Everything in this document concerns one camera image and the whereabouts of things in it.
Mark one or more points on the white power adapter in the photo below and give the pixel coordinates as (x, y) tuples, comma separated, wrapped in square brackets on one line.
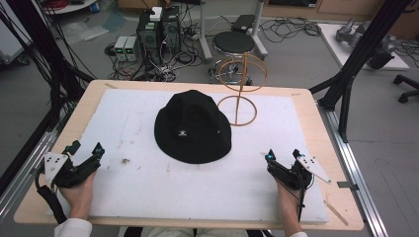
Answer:
[(156, 14)]

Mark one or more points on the black bucket hat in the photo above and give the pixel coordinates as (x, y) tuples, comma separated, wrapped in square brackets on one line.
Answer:
[(192, 128)]

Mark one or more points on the black metal frame post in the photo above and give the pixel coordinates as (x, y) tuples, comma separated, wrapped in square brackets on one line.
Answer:
[(49, 56), (359, 56)]

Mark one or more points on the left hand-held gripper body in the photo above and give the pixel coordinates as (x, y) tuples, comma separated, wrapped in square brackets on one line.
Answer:
[(67, 174)]

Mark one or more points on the beige tape strip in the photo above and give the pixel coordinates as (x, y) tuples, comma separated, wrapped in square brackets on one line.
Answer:
[(336, 213)]

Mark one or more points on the grey metal bracket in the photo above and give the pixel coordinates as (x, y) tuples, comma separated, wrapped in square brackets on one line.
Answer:
[(347, 186)]

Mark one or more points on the white foam mat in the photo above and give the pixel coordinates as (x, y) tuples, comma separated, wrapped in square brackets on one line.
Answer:
[(138, 191)]

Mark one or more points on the black office chair base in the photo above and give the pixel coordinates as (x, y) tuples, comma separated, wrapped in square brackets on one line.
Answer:
[(406, 87)]

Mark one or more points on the white round table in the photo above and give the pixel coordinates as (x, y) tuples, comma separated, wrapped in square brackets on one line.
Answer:
[(70, 6)]

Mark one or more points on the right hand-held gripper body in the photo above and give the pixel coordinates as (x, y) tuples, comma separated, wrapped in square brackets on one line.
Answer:
[(293, 176)]

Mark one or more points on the aluminium rail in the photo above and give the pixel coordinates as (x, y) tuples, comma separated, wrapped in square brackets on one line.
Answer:
[(26, 171), (359, 164)]

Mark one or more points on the white table leg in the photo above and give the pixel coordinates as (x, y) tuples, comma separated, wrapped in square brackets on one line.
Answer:
[(258, 33), (204, 36)]

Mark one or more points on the grey bench power supply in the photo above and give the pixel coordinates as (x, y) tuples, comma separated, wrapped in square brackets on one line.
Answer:
[(132, 48), (120, 48)]

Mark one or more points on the black flat box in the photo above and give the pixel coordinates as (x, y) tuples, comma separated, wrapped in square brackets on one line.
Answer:
[(243, 23)]

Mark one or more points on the black round stool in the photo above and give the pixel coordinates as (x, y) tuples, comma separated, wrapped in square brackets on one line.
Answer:
[(233, 42)]

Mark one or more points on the person's left hand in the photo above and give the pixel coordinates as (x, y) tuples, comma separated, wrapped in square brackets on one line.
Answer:
[(79, 197)]

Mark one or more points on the person's right hand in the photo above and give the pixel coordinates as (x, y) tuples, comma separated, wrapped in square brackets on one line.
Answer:
[(289, 207)]

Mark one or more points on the white platform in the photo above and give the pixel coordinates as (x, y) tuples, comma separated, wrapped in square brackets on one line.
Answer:
[(336, 49)]

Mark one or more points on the black computer tower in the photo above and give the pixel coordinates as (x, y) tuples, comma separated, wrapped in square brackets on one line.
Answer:
[(171, 29), (149, 38)]

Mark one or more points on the white cabinet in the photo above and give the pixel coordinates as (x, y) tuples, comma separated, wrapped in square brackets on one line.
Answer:
[(11, 36)]

